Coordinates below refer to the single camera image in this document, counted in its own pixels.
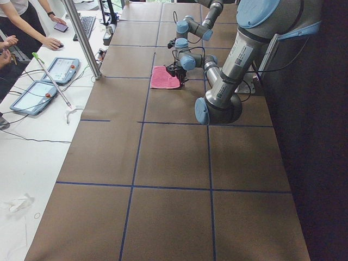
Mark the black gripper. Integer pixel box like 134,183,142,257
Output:
165,63,188,83
167,39,176,49

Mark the pink towel with white edge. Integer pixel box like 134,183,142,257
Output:
150,66,180,89

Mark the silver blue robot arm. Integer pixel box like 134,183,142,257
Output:
166,1,322,125
167,0,240,49

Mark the person forearm bare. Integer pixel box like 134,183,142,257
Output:
1,2,50,47

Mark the person hand on mouse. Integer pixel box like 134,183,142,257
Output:
42,37,64,51

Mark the person hand on phone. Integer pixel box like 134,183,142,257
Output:
49,15,66,25

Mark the small steel cylinder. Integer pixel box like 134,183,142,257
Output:
105,24,115,35

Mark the black keyboard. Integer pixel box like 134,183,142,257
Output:
80,16,96,39

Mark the purple smartphone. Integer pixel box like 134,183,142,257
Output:
54,23,69,33

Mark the far blue teach pendant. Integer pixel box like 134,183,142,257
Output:
47,57,80,85

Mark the blue teach pendant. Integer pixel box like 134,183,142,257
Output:
10,80,57,116
47,57,80,85

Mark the long thin metal rod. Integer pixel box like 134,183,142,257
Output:
32,52,74,111

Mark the near blue teach pendant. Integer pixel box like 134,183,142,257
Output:
10,80,57,116

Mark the crumpled white tissue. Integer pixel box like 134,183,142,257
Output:
1,193,35,213

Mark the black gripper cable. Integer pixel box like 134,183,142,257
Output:
171,46,207,88

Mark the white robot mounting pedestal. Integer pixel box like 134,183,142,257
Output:
235,61,263,96

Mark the aluminium frame post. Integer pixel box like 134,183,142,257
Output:
63,0,102,80

